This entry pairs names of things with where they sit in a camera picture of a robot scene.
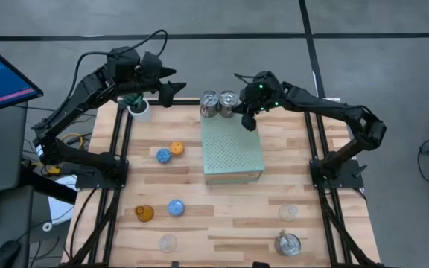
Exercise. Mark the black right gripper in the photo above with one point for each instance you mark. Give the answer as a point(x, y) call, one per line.
point(261, 95)

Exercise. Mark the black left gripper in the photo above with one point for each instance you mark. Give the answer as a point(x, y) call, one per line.
point(143, 74)

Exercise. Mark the silver labelled candle jar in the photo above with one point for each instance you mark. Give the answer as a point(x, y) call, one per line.
point(287, 245)
point(228, 101)
point(209, 102)

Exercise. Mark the orange patterned tin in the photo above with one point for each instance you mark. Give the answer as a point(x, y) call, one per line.
point(177, 148)

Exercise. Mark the dark blue floral tin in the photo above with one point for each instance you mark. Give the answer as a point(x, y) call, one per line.
point(164, 156)

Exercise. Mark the light blue floral tin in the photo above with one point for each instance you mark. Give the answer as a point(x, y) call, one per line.
point(176, 207)

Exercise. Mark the amber glass candlestick holder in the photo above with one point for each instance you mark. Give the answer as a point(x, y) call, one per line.
point(144, 213)

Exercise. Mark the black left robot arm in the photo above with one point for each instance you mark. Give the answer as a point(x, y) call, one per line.
point(84, 89)

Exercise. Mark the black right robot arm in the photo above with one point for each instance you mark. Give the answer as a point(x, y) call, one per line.
point(330, 108)

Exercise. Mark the snake plant in white pot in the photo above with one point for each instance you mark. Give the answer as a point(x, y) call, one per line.
point(142, 111)

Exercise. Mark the yellow connector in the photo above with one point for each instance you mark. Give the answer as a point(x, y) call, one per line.
point(53, 170)

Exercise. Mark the white paper sheet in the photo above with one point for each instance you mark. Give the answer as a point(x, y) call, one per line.
point(60, 208)

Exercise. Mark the white tape roll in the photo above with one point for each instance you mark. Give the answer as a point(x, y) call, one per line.
point(43, 226)

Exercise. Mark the black computer mouse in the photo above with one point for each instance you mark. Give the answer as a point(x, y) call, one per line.
point(6, 255)

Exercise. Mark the black aluminium table frame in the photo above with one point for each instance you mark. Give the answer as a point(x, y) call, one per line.
point(184, 102)

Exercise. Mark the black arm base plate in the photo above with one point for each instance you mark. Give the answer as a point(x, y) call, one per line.
point(350, 181)
point(88, 181)

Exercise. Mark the black edge bracket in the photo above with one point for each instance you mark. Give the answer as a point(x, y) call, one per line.
point(261, 265)
point(175, 265)

